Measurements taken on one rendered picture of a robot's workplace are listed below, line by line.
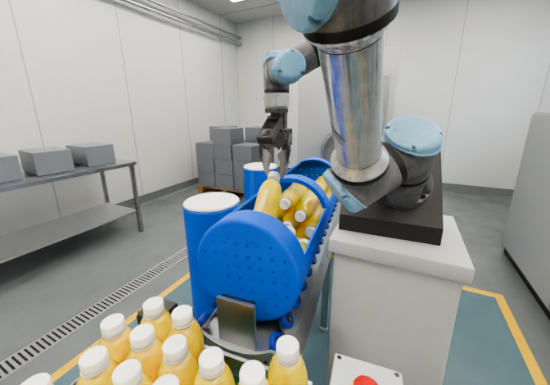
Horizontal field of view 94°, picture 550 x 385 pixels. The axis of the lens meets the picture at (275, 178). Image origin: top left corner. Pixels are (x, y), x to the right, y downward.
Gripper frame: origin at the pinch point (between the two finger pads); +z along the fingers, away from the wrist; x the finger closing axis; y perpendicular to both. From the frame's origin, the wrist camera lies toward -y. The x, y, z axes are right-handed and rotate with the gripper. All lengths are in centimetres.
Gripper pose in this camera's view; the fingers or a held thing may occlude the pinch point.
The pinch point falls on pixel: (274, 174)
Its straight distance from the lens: 81.1
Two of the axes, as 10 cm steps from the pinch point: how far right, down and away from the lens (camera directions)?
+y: 3.4, -2.5, 9.1
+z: 0.1, 9.6, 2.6
